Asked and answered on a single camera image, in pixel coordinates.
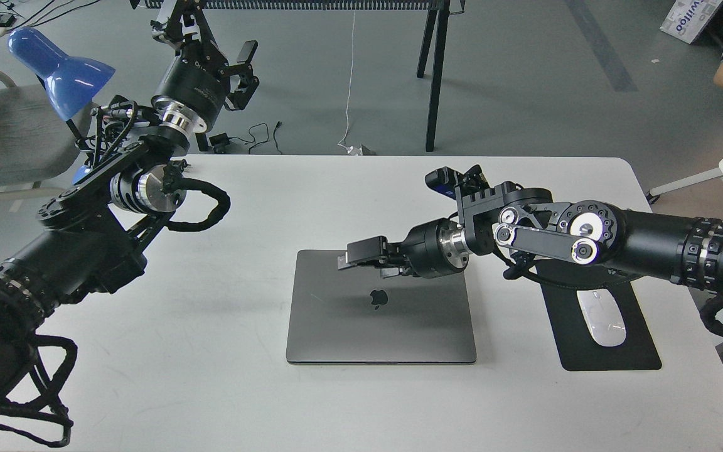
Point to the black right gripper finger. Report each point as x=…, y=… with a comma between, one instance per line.
x=391, y=272
x=373, y=252

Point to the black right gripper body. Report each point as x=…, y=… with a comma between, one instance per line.
x=426, y=251

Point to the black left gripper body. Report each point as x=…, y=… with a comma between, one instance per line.
x=188, y=83

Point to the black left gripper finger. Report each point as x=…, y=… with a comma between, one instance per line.
x=239, y=80
x=183, y=26

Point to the grey laptop computer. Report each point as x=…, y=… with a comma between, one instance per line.
x=357, y=317

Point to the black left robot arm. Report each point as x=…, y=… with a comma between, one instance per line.
x=96, y=231

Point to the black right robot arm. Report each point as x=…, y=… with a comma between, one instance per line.
x=685, y=251

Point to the blue desk lamp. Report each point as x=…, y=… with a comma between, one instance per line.
x=70, y=82

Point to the black mouse pad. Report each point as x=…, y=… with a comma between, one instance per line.
x=577, y=349

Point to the white computer mouse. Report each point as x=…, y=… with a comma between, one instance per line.
x=602, y=317

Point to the grey white chair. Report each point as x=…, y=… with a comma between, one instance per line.
x=35, y=144

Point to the white cardboard box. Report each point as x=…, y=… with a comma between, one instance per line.
x=686, y=20

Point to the black power adapter with cable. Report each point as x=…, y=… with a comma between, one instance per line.
x=220, y=143

